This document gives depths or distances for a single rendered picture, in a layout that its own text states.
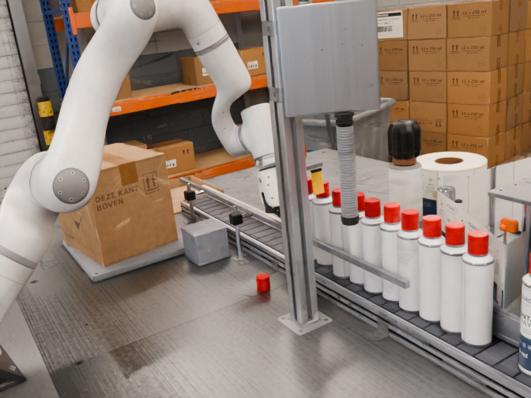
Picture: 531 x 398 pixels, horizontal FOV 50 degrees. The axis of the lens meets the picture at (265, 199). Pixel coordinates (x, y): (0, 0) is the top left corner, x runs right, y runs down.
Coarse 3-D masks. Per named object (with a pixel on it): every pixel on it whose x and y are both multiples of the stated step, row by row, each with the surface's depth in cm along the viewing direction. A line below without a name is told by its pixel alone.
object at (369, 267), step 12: (180, 180) 194; (228, 204) 165; (240, 204) 161; (264, 216) 149; (312, 240) 131; (336, 252) 124; (360, 264) 117; (372, 264) 115; (384, 276) 111; (396, 276) 109
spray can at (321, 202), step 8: (328, 184) 130; (328, 192) 131; (312, 200) 133; (320, 200) 131; (328, 200) 131; (320, 208) 131; (328, 208) 131; (320, 216) 131; (328, 216) 131; (320, 224) 132; (328, 224) 132; (320, 232) 133; (328, 232) 132; (328, 240) 133; (320, 256) 135; (328, 256) 134; (320, 264) 136; (328, 264) 135
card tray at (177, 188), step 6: (174, 180) 229; (192, 180) 231; (198, 180) 225; (174, 186) 229; (180, 186) 231; (210, 186) 217; (216, 186) 213; (174, 192) 224; (180, 192) 223; (222, 192) 209; (174, 198) 216; (180, 198) 215; (174, 204) 209; (180, 204) 209; (174, 210) 202; (180, 210) 202
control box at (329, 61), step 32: (352, 0) 95; (288, 32) 97; (320, 32) 97; (352, 32) 97; (288, 64) 99; (320, 64) 99; (352, 64) 98; (288, 96) 101; (320, 96) 100; (352, 96) 100
